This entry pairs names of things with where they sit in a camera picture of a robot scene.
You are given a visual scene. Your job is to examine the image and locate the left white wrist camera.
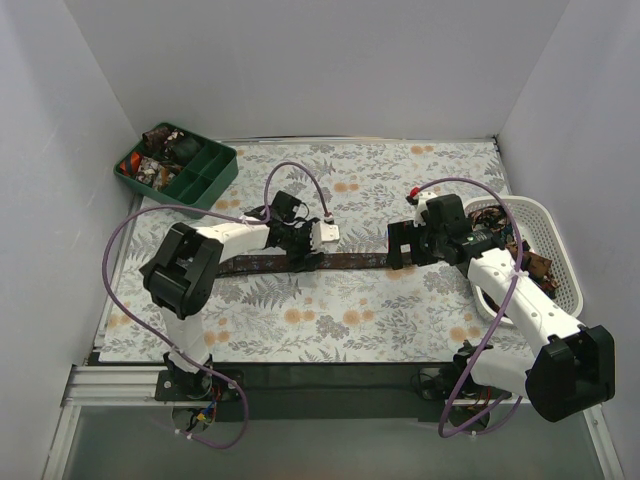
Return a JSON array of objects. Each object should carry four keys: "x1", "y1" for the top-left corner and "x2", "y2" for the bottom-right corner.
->
[{"x1": 311, "y1": 221, "x2": 340, "y2": 249}]

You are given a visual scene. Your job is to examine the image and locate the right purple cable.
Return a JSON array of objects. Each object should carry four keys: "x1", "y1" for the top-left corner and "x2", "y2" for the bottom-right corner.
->
[{"x1": 412, "y1": 177, "x2": 531, "y2": 440}]

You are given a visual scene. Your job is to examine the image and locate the brown blue floral tie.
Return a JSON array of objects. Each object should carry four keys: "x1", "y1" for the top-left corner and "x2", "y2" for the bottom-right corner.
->
[{"x1": 217, "y1": 253, "x2": 389, "y2": 278}]

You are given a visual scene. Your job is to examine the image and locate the white perforated plastic basket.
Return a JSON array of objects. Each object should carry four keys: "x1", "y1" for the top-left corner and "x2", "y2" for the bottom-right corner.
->
[{"x1": 463, "y1": 195, "x2": 584, "y2": 322}]

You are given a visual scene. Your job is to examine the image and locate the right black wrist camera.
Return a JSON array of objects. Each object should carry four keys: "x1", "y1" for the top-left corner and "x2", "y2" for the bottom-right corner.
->
[{"x1": 426, "y1": 194, "x2": 472, "y2": 237}]

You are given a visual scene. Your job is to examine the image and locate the dark floral ties in basket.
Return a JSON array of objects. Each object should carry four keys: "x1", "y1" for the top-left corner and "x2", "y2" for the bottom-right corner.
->
[{"x1": 467, "y1": 205, "x2": 560, "y2": 311}]

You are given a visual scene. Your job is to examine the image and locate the floral patterned table mat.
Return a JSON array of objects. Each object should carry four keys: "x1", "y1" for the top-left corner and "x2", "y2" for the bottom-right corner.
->
[{"x1": 98, "y1": 141, "x2": 510, "y2": 363}]

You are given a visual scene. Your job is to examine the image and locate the green divided organizer tray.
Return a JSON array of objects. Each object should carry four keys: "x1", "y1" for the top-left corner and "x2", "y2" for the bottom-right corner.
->
[{"x1": 113, "y1": 122, "x2": 239, "y2": 210}]

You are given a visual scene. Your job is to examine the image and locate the rolled ties in tray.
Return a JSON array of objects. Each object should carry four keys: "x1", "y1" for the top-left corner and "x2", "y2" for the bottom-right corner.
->
[{"x1": 115, "y1": 124, "x2": 204, "y2": 192}]

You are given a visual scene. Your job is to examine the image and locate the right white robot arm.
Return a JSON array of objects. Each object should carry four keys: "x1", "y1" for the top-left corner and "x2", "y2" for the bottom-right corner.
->
[{"x1": 387, "y1": 221, "x2": 615, "y2": 422}]

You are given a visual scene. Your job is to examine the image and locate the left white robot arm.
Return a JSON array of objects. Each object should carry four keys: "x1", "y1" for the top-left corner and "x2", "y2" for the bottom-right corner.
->
[{"x1": 140, "y1": 216, "x2": 323, "y2": 400}]

